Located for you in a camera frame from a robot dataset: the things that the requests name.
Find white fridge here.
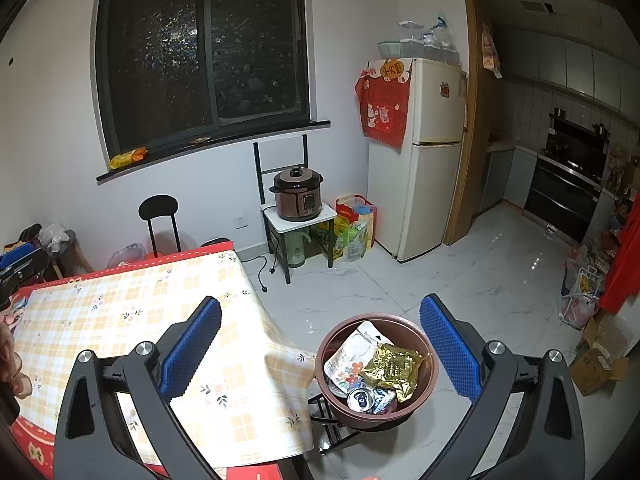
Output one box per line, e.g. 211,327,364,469
367,57,468,263

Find red printed cloth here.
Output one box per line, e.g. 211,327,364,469
356,59,415,150

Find open cardboard box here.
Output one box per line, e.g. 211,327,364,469
569,312,631,397

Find wooden stool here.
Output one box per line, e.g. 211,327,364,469
50,240,96,278

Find black chair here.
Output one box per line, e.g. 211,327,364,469
138,195,182,258

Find grey upper kitchen cabinets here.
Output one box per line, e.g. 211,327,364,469
510,25,640,121

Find crumpled clear plastic bag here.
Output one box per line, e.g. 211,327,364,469
39,222,76,256

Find white wire rack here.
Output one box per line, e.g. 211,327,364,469
575,265,603,311

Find dark window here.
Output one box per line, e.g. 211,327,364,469
95,0,311,161

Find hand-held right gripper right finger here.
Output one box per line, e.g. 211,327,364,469
419,294,586,480

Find hanging paper packet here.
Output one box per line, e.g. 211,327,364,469
481,22,502,78

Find black rack white top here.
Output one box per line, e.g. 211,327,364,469
252,134,338,286

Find clear lidded container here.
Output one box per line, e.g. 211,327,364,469
398,20,426,58

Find yellow plaid tablecloth table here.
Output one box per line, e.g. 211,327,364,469
0,241,321,480

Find brown round bin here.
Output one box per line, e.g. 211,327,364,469
315,313,441,433

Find black integrated stove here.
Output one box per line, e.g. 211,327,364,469
522,107,613,246

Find pink plastic bag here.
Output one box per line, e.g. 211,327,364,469
560,295,598,331

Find person's left forearm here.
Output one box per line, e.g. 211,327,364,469
0,385,21,423

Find white floral pouch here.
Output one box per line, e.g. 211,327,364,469
324,321,381,393

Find crushed silver blue can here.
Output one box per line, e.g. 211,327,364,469
346,387,383,413

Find brown pressure cooker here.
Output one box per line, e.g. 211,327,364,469
269,165,325,222

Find yellow snack packet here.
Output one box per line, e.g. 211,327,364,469
109,147,148,170

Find black folding stool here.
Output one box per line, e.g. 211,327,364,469
307,392,366,456

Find black power cable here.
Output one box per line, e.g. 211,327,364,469
240,255,281,293

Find green box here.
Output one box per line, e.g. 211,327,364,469
310,222,337,261

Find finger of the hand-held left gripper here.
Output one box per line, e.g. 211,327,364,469
0,247,51,281

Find black window sill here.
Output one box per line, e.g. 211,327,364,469
96,120,332,183

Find grey lower kitchen cabinet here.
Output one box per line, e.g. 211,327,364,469
480,142,531,213

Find yellow plaid floral tablecloth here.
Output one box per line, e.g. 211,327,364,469
12,250,321,466

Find person's left hand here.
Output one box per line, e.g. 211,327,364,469
0,325,25,396

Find pale green kettle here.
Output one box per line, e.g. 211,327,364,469
285,227,313,268

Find colourful shopping bag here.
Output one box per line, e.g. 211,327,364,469
334,195,377,263

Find wooden door frame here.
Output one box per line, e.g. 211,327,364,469
445,0,496,246

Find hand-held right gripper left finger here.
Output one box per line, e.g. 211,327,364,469
52,296,222,480

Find gold foil packet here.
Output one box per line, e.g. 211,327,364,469
359,344,426,402

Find red hanging cloth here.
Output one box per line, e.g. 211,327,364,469
597,200,640,313

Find blue white wrapper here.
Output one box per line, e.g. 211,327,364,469
372,387,399,413

